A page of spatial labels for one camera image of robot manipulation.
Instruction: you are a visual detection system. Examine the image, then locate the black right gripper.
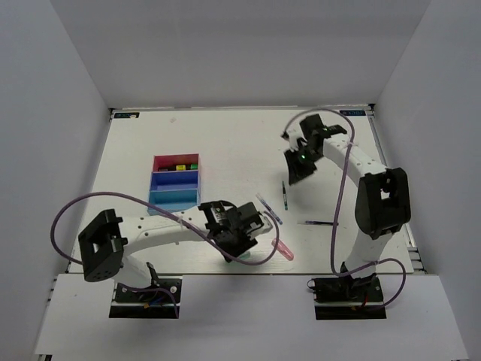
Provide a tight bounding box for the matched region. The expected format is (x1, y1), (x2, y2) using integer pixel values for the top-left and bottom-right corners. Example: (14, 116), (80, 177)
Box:
(283, 144), (322, 185)

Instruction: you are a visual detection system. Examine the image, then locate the orange cap black highlighter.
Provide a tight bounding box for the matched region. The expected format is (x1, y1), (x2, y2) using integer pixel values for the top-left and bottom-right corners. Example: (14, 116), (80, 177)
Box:
(158, 165), (177, 171)

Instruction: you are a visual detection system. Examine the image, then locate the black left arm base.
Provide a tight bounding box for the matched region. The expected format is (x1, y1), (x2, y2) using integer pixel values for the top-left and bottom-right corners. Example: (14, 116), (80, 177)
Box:
(109, 277), (183, 319)

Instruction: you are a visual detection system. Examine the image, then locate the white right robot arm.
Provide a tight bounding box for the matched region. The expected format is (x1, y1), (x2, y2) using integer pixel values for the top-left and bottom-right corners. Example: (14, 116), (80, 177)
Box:
(282, 114), (411, 300)

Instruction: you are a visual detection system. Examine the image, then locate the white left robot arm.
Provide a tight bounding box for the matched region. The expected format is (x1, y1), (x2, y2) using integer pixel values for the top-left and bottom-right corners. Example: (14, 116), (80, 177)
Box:
(78, 201), (273, 300)

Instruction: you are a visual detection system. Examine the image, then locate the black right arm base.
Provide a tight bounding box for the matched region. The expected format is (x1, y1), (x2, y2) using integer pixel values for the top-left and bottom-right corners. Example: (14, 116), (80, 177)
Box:
(307, 275), (387, 321)

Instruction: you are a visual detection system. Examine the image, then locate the green ink pen refill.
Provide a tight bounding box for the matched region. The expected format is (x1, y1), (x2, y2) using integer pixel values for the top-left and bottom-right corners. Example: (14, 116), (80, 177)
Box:
(281, 180), (289, 211)

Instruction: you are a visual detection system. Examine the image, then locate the blue ink pen refill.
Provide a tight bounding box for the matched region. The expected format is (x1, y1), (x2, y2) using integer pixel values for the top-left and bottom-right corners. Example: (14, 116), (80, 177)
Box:
(256, 193), (283, 225)

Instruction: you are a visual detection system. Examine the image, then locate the purple ink pen refill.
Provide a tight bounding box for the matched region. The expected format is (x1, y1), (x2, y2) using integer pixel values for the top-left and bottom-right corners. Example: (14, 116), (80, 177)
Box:
(297, 220), (338, 226)

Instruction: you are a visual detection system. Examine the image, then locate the right corner table sticker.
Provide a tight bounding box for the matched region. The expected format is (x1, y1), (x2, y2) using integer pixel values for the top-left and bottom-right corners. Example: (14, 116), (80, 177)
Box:
(339, 110), (366, 117)

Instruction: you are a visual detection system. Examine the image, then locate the corner table sticker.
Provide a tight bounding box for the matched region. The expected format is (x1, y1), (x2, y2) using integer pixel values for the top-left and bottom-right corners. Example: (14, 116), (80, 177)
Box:
(339, 110), (366, 117)
(113, 112), (140, 119)

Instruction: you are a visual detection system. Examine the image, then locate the pink blue tiered organizer box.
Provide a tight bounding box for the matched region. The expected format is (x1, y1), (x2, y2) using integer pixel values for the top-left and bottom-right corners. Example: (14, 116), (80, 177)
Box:
(148, 153), (201, 212)

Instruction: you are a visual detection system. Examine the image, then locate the left corner table sticker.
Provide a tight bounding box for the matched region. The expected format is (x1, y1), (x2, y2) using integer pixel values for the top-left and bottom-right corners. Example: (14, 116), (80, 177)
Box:
(113, 112), (140, 119)

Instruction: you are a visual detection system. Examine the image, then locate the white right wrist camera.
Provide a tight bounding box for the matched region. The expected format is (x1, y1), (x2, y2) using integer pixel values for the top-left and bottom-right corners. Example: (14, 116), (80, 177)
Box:
(280, 128), (304, 141)

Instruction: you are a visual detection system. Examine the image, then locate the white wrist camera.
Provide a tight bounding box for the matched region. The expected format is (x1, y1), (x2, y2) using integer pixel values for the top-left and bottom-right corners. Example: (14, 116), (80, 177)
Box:
(280, 128), (304, 141)
(256, 212), (277, 237)

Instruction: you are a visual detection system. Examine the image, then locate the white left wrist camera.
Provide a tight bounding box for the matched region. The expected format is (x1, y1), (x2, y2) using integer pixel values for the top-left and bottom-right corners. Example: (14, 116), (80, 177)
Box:
(256, 212), (277, 237)

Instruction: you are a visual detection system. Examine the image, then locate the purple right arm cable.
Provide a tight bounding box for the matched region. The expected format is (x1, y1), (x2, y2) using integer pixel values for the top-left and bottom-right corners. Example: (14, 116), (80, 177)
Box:
(281, 108), (407, 310)

